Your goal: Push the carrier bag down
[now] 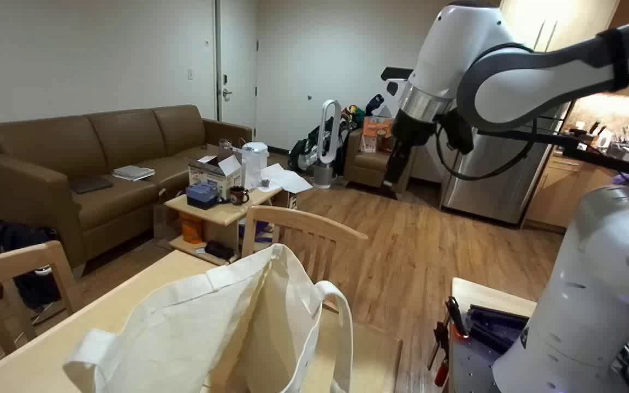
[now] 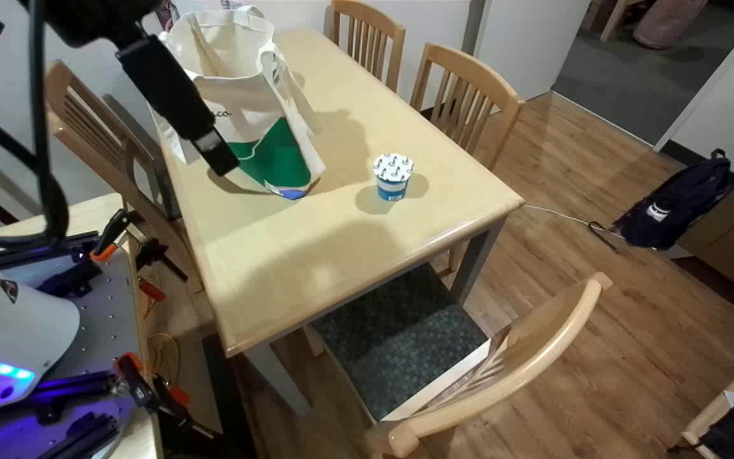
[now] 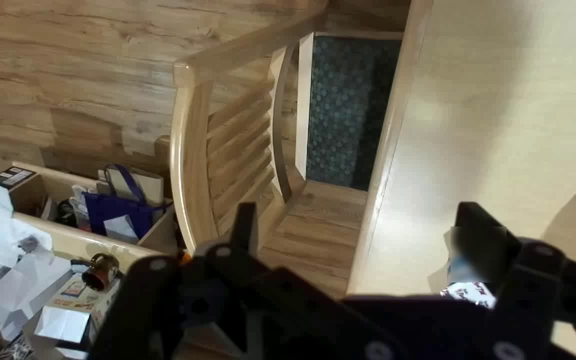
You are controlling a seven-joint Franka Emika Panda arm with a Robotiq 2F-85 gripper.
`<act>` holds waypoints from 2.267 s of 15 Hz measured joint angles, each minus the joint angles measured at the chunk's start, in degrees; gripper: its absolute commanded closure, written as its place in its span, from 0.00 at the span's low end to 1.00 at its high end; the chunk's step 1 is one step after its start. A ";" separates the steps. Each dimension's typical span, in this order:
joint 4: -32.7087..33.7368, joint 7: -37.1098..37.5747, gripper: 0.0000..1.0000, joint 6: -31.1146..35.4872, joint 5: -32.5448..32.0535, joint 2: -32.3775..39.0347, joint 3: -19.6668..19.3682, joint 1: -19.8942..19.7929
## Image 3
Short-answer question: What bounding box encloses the white crumpled paper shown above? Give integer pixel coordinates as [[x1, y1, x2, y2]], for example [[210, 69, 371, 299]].
[[0, 185, 69, 339]]

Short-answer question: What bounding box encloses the cardboard box with clutter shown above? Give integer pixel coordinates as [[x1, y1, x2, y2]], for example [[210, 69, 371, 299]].
[[0, 162, 177, 253]]

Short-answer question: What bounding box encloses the light wooden dining table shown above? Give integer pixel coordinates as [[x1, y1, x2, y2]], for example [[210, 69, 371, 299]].
[[347, 0, 576, 295]]

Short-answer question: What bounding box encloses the wooden chair with green cushion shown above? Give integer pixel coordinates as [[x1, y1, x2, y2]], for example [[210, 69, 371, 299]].
[[169, 5, 402, 295]]

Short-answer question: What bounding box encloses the white blue yogurt cup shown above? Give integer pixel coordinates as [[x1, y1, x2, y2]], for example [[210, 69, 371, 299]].
[[441, 255, 495, 309]]

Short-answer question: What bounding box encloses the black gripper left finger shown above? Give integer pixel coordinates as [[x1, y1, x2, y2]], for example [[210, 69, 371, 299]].
[[230, 202, 257, 253]]

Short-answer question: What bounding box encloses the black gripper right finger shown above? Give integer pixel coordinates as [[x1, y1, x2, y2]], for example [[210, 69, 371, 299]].
[[452, 202, 520, 291]]

